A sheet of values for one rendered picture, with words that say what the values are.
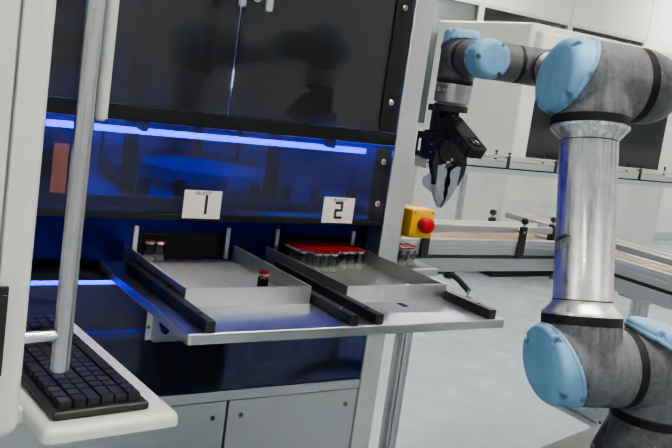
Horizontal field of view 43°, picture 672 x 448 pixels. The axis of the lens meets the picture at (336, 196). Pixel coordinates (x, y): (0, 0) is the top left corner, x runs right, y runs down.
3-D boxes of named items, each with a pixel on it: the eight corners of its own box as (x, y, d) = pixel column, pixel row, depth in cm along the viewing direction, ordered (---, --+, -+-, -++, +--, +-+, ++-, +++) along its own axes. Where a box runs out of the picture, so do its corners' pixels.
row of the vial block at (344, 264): (294, 267, 192) (297, 248, 191) (358, 267, 202) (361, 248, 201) (299, 270, 190) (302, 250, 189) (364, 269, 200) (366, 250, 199)
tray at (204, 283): (122, 260, 177) (123, 243, 177) (233, 260, 192) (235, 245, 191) (183, 307, 149) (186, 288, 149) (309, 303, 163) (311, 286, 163)
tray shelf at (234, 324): (98, 268, 175) (98, 260, 175) (372, 268, 213) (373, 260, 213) (186, 345, 135) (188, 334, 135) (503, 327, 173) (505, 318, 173)
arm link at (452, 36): (454, 26, 166) (437, 27, 174) (446, 82, 168) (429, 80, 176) (490, 32, 169) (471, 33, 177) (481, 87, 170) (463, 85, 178)
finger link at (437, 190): (425, 203, 179) (431, 160, 178) (442, 208, 174) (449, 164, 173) (413, 202, 178) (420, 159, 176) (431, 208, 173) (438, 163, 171)
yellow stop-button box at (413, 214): (391, 231, 213) (396, 203, 212) (414, 232, 217) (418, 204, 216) (409, 238, 206) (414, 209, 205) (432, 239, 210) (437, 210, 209)
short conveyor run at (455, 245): (372, 274, 215) (381, 213, 213) (340, 259, 228) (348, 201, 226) (558, 272, 253) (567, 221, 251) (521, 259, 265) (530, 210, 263)
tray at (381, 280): (264, 260, 196) (266, 246, 195) (355, 260, 210) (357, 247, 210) (345, 303, 168) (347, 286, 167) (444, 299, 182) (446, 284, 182)
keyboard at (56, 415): (-24, 329, 145) (-23, 316, 145) (57, 324, 154) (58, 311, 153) (52, 422, 114) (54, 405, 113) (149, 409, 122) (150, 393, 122)
